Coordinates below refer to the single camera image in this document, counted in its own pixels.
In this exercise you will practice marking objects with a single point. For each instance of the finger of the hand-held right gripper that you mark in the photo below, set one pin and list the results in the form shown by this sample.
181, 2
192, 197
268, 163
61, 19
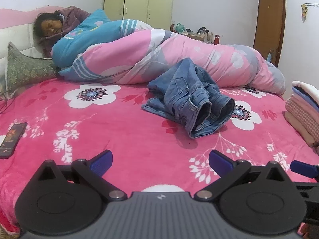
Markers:
311, 204
302, 168

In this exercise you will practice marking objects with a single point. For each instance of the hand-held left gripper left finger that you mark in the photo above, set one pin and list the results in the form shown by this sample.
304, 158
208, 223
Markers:
102, 163

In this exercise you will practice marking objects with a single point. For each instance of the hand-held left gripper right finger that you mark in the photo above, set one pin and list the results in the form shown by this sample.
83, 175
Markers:
219, 160

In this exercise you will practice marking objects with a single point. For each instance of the blue jeans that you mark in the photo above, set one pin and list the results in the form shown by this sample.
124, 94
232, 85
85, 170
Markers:
184, 92

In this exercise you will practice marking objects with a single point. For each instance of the stack of folded clothes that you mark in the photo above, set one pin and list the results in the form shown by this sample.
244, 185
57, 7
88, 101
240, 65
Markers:
301, 114

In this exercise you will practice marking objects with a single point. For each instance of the pink floral blanket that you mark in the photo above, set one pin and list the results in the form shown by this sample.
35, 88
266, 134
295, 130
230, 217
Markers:
99, 129

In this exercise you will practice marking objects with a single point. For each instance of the black smartphone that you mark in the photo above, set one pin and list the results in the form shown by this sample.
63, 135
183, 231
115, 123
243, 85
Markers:
11, 139

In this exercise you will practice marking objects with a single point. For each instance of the pink and blue floral quilt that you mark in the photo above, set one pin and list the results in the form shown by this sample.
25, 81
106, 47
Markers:
174, 54

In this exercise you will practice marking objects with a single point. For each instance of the red bottle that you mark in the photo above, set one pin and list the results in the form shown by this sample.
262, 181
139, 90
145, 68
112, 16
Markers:
216, 39

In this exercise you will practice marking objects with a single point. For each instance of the green floral pillow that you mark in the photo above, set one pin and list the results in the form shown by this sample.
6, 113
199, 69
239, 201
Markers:
27, 67

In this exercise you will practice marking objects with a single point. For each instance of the cluttered wooden table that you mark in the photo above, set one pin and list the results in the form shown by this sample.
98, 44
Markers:
194, 35

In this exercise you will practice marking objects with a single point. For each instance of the green plastic bag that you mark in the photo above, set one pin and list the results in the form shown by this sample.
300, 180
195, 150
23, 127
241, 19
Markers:
180, 27

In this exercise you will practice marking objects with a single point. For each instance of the brown wooden door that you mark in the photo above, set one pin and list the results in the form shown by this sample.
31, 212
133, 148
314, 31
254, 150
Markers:
270, 25

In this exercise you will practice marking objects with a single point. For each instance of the white padded headboard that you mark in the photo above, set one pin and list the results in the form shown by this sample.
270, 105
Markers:
15, 37

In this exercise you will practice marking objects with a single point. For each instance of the yellow wardrobe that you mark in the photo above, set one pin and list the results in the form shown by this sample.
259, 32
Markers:
137, 0

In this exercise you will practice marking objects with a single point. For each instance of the wall hook rack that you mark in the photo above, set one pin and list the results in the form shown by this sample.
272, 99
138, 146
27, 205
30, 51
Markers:
312, 4

